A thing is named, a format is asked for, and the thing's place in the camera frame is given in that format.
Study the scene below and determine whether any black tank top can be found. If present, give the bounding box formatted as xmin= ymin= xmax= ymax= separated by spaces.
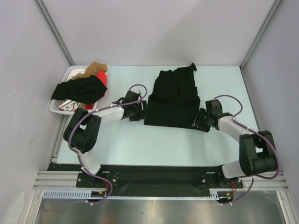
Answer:
xmin=144 ymin=63 xmax=200 ymax=129

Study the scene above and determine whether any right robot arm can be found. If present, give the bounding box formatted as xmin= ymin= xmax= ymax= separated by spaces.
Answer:
xmin=195 ymin=96 xmax=281 ymax=187

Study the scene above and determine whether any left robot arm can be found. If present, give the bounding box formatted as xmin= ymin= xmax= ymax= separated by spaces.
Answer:
xmin=63 ymin=90 xmax=148 ymax=187

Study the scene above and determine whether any red garment in basket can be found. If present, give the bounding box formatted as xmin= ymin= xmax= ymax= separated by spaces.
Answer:
xmin=80 ymin=71 xmax=108 ymax=110

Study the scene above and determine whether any brown garment in basket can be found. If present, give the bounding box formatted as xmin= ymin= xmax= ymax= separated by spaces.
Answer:
xmin=72 ymin=62 xmax=107 ymax=80

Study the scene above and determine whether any striped black white garment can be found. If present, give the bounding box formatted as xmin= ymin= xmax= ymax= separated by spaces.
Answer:
xmin=58 ymin=99 xmax=82 ymax=112

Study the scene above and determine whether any white garment in basket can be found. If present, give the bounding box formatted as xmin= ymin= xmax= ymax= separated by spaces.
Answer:
xmin=67 ymin=69 xmax=85 ymax=81

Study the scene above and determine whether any white laundry basket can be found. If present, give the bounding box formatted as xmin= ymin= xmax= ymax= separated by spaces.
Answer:
xmin=50 ymin=66 xmax=105 ymax=115

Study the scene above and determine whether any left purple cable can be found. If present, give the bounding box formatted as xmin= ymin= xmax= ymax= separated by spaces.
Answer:
xmin=68 ymin=84 xmax=149 ymax=207

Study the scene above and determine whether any slotted cable duct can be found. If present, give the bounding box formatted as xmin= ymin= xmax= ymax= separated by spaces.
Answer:
xmin=43 ymin=189 xmax=233 ymax=200

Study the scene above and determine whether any aluminium extrusion rail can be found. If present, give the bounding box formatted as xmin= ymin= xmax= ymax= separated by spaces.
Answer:
xmin=33 ymin=171 xmax=288 ymax=191

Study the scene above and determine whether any right aluminium frame post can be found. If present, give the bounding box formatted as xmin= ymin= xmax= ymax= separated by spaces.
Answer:
xmin=240 ymin=0 xmax=284 ymax=72

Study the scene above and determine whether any aluminium frame post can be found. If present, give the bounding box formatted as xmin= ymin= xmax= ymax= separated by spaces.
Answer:
xmin=34 ymin=0 xmax=75 ymax=66
xmin=240 ymin=0 xmax=284 ymax=72

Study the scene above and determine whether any left aluminium frame post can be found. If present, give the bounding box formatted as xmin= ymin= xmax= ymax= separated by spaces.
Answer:
xmin=34 ymin=0 xmax=75 ymax=66

